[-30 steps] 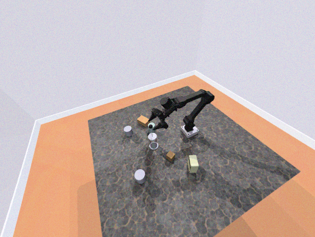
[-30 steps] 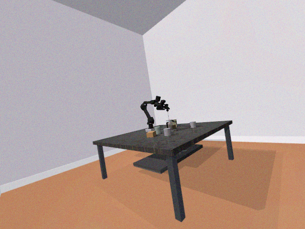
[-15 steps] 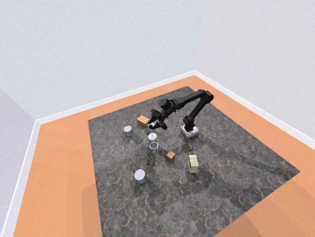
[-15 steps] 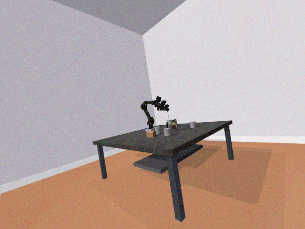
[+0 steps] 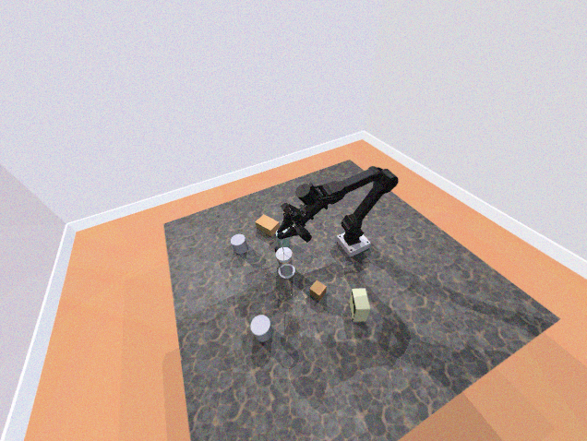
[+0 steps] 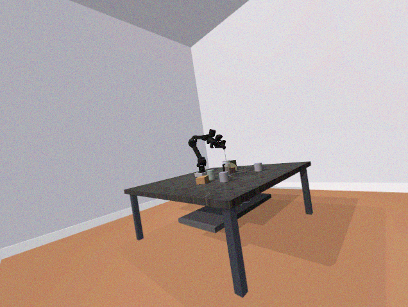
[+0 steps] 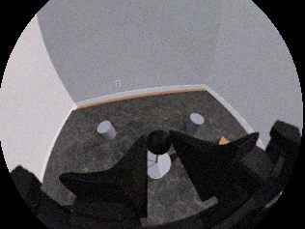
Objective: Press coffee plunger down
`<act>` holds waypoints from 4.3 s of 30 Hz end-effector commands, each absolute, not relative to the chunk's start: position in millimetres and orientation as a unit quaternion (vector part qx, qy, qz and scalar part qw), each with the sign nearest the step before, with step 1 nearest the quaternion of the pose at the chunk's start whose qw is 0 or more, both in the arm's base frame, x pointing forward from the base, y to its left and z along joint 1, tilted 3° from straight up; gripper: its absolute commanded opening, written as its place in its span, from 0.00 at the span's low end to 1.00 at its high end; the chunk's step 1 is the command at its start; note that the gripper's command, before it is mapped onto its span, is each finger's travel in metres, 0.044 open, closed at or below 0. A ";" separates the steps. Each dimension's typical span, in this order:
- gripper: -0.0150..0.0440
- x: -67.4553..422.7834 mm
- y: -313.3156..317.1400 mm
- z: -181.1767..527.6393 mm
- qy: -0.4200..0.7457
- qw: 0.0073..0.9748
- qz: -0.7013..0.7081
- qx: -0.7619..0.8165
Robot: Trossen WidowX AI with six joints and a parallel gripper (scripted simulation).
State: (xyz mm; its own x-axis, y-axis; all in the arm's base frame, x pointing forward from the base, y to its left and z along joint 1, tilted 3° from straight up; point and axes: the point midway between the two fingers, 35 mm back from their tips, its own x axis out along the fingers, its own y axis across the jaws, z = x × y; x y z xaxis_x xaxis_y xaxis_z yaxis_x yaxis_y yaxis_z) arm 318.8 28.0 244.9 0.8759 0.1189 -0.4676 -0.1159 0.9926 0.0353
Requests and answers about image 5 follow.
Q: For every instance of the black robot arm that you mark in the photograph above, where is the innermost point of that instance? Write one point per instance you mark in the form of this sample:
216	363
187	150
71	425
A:
318	197

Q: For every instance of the small orange-brown cube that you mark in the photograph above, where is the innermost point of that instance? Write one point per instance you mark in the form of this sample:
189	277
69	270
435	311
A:
317	290

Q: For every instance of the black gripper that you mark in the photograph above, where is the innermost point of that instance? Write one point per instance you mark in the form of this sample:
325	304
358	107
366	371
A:
297	229

